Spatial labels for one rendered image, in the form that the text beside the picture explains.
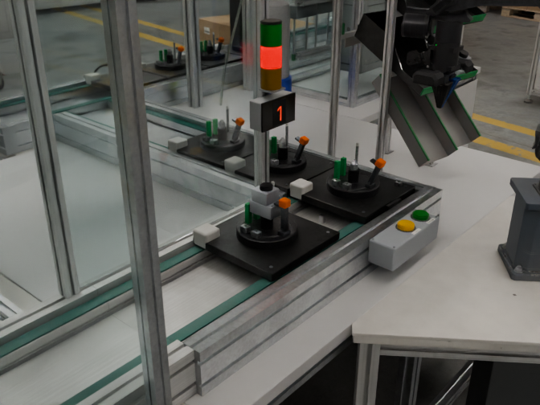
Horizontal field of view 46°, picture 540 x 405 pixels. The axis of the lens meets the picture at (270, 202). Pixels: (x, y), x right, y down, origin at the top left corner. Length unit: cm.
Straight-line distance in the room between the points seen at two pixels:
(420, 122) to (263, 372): 95
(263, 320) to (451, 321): 41
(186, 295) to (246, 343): 20
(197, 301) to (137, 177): 54
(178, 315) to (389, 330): 43
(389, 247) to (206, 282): 42
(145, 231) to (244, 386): 44
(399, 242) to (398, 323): 20
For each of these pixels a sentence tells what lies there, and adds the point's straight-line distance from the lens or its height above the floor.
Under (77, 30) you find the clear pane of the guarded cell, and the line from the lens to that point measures 78.
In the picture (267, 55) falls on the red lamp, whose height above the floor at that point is 134.
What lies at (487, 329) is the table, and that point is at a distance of 143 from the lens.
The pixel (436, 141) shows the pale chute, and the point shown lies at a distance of 191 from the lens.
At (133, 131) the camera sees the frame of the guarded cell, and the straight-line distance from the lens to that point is 83.
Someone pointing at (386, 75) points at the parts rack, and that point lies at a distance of 179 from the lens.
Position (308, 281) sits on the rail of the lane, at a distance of 133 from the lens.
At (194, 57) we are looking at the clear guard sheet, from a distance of 138.
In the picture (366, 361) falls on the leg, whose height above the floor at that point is 76.
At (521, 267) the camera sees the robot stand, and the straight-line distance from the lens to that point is 161.
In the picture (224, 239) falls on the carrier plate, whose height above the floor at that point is 97.
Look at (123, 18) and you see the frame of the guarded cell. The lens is 79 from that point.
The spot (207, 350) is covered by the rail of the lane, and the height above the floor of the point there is 95.
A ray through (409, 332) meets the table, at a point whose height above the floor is 86.
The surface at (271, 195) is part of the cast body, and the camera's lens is 140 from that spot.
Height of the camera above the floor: 168
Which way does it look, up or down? 26 degrees down
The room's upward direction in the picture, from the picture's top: straight up
